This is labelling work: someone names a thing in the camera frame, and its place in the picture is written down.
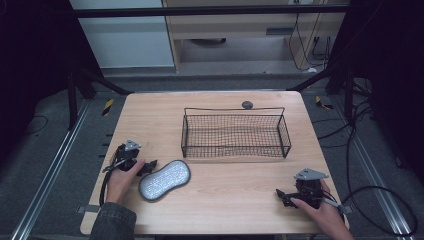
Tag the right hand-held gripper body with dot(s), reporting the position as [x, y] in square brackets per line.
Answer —
[309, 190]

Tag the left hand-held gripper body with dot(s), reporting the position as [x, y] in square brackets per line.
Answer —
[126, 156]

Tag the grey sparkly eye mask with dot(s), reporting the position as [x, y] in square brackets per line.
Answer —
[164, 180]

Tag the person's left hand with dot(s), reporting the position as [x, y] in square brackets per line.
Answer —
[119, 183]

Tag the person's right hand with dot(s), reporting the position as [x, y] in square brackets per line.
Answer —
[328, 216]

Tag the yellow black tape strip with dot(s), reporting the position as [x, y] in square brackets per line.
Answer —
[322, 104]
[107, 107]

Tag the black metal stand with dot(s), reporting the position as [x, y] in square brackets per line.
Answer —
[72, 100]
[348, 96]

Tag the grey round table cap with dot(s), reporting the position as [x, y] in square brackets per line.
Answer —
[247, 105]

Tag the white cabinet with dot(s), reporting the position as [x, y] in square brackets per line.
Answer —
[126, 43]

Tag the black curtain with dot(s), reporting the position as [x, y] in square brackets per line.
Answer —
[390, 83]
[36, 66]

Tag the black horizontal bar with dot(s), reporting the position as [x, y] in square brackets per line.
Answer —
[200, 11]

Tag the grey table bracket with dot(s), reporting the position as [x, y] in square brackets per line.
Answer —
[88, 209]
[346, 209]

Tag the aluminium floor rail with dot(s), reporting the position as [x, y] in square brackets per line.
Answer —
[376, 186]
[50, 170]

